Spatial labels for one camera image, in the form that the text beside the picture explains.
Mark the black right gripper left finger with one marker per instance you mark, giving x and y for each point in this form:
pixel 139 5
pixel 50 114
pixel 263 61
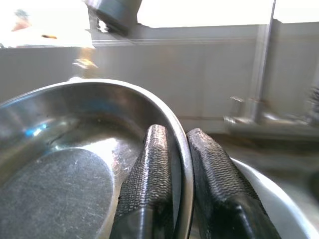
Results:
pixel 147 186

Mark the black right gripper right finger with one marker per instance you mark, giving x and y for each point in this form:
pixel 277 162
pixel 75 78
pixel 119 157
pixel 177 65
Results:
pixel 219 194

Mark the deep flat-bottomed steel plate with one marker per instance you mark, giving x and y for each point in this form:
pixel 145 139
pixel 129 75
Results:
pixel 62 179

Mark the steel kitchen faucet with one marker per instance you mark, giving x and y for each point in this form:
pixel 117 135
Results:
pixel 261 74

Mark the stainless steel sink basin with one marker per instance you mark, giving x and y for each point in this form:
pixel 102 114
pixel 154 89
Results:
pixel 281 199

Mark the yellow dish soap pump bottle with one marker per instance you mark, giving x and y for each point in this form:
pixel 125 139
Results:
pixel 84 62

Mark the dark grey cylinder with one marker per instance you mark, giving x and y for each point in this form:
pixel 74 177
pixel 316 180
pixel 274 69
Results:
pixel 112 12

